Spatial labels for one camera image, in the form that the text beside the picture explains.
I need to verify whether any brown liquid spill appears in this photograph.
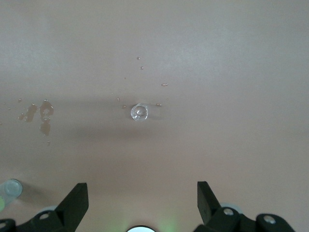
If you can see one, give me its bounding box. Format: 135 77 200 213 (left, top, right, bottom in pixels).
16 98 55 147

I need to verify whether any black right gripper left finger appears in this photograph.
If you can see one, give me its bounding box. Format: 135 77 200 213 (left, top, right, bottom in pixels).
16 183 88 232

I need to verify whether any clear glass cup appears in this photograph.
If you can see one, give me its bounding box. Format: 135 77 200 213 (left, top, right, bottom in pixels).
130 103 149 123

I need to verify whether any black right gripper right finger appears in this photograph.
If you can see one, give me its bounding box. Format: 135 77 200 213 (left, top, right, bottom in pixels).
195 181 290 232

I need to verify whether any brown table mat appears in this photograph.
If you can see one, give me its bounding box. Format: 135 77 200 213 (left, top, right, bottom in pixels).
0 0 309 232

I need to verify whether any yellow-green bottle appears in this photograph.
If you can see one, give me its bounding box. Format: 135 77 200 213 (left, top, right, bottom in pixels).
0 178 24 213

